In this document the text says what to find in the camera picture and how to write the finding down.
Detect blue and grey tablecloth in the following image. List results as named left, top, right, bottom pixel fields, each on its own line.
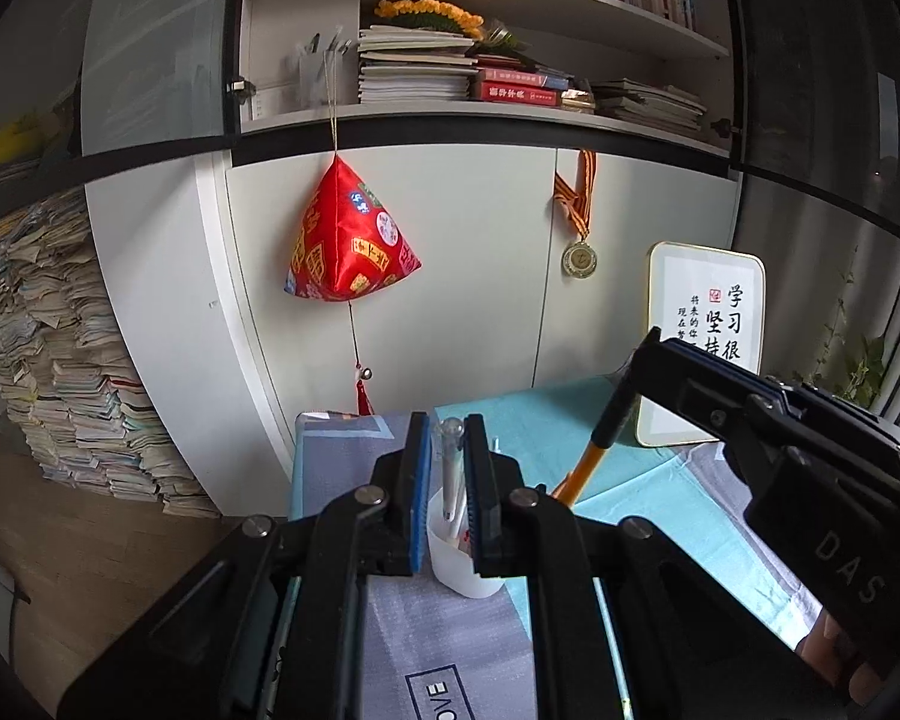
left=289, top=375, right=826, bottom=720

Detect orange pen with black cap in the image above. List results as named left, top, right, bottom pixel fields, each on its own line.
left=551, top=371, right=636, bottom=503

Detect person's right hand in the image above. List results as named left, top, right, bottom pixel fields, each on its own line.
left=795, top=606, right=900, bottom=700

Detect clear pen holder with pens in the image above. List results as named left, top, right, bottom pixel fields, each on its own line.
left=296, top=30, right=357, bottom=110

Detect translucent white plastic cup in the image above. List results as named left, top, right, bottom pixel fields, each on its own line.
left=424, top=487, right=507, bottom=599

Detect white bookshelf cabinet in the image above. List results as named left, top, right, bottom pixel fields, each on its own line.
left=82, top=0, right=743, bottom=511

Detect framed calligraphy sign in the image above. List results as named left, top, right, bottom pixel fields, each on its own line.
left=634, top=241, right=767, bottom=449

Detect yellow artificial flowers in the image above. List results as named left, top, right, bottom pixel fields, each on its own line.
left=375, top=0, right=488, bottom=38

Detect clear pen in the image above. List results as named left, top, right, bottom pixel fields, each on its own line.
left=436, top=416, right=466, bottom=522

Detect green leafy plant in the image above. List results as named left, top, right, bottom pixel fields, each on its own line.
left=791, top=244, right=893, bottom=410

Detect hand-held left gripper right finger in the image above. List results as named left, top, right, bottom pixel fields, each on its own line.
left=461, top=412, right=848, bottom=720

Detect gold medal with striped ribbon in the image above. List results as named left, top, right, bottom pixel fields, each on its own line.
left=553, top=148, right=601, bottom=278

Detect glass cabinet door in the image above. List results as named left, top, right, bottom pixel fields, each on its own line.
left=0, top=0, right=252, bottom=233
left=720, top=0, right=900, bottom=245

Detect stack of white workbooks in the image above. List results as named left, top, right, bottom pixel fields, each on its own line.
left=358, top=24, right=481, bottom=104

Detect yellow plush toy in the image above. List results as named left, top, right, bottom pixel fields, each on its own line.
left=0, top=116, right=46, bottom=173

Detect tall pile of books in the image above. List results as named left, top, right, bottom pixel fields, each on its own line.
left=0, top=187, right=222, bottom=518

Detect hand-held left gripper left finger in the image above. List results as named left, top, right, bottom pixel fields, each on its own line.
left=56, top=411, right=432, bottom=720

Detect red hanging pyramid ornament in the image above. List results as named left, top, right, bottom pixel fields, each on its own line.
left=283, top=45, right=423, bottom=417

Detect stack of red books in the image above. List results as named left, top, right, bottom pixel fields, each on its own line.
left=471, top=66, right=571, bottom=104

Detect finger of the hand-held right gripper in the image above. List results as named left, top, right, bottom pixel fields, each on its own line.
left=649, top=326, right=803, bottom=400
left=621, top=334, right=767, bottom=460

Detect stack of thin magazines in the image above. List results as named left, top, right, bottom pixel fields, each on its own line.
left=592, top=79, right=710, bottom=136

